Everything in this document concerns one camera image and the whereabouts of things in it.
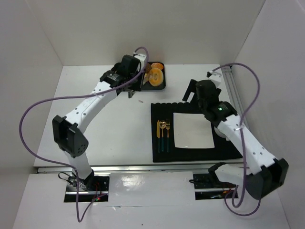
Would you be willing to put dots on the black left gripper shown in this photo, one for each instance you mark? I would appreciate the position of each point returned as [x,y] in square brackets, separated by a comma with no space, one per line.
[131,90]

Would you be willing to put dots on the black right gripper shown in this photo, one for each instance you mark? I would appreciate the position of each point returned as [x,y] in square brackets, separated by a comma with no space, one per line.
[189,90]

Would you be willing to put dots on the stainless steel tongs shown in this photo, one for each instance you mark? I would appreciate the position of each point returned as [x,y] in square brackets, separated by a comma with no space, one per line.
[145,80]

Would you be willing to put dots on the orange glazed donut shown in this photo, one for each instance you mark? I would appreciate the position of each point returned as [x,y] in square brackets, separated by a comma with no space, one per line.
[155,77]

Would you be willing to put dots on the white cup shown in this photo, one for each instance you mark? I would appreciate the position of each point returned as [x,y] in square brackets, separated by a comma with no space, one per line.
[220,134]

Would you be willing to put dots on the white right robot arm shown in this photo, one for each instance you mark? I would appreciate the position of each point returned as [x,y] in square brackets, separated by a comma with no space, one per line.
[267,173]

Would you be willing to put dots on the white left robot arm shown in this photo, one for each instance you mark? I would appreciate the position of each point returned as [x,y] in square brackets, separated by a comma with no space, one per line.
[68,131]

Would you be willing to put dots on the dark brown bread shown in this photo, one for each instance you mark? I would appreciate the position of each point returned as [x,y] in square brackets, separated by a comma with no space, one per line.
[148,68]

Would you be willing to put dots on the orange topped round bun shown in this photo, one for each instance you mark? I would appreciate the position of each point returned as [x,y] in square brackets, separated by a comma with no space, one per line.
[157,65]

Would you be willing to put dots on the black serving tray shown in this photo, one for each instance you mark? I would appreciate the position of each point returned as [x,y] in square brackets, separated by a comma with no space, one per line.
[149,87]

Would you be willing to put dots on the white square plate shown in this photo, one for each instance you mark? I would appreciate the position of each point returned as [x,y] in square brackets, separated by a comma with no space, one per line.
[192,131]

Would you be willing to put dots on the gold fork teal handle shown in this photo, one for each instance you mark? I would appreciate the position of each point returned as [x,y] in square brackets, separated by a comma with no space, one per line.
[167,126]

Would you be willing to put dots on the aluminium rail right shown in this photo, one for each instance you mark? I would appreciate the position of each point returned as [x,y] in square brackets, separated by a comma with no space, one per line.
[232,89]

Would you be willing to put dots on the aluminium rail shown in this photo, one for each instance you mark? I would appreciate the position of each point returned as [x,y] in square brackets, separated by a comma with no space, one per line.
[232,89]
[104,169]

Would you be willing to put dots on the gold spoon teal handle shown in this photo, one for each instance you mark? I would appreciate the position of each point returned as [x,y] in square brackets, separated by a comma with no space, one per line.
[162,125]

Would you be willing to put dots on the gold knife teal handle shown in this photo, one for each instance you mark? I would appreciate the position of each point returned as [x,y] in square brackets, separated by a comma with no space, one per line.
[158,135]

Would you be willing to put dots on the aluminium rail front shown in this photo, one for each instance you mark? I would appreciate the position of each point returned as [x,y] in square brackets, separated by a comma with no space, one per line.
[104,169]

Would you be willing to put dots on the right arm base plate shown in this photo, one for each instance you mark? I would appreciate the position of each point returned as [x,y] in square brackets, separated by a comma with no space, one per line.
[205,183]

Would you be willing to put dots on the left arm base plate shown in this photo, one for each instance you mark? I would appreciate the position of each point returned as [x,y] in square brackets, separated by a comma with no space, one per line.
[96,185]

